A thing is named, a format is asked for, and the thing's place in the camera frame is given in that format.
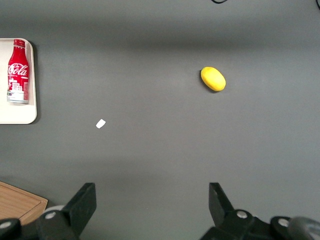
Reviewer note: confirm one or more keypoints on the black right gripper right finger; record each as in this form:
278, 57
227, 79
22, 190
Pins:
225, 215

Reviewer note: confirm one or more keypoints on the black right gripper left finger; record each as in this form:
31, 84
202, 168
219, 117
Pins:
80, 207

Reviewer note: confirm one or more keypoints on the beige plastic tray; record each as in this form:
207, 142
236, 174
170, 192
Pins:
15, 112

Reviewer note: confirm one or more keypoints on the wooden drawer cabinet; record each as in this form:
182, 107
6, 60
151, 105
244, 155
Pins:
17, 202

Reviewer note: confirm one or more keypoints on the small white scrap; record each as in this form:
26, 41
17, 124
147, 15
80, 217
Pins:
100, 123

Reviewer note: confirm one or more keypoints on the yellow lemon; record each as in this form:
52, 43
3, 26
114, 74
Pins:
213, 78

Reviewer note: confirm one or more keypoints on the red cola bottle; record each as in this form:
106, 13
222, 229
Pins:
18, 72

